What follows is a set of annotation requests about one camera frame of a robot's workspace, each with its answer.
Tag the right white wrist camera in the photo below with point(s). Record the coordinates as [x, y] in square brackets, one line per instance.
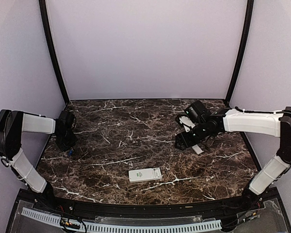
[185, 122]

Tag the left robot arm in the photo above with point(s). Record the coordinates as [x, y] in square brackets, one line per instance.
[13, 124]

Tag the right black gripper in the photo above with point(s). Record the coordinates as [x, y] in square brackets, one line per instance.
[184, 142]

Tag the right black frame post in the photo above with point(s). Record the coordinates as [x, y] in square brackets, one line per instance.
[241, 51]

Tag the white battery cover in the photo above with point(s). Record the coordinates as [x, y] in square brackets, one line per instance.
[197, 149]

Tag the white remote control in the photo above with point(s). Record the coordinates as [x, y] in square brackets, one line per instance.
[145, 175]

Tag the black frame post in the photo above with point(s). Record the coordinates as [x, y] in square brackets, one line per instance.
[241, 51]
[51, 50]

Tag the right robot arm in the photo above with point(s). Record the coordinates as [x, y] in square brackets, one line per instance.
[200, 124]

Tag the white slotted cable duct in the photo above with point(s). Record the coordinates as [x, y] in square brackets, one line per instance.
[125, 225]

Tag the left black frame post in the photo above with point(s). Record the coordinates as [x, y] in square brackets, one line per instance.
[51, 50]

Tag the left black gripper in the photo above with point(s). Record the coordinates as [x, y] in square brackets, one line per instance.
[73, 139]

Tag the black front rail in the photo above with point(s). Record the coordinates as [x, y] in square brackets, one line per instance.
[226, 208]

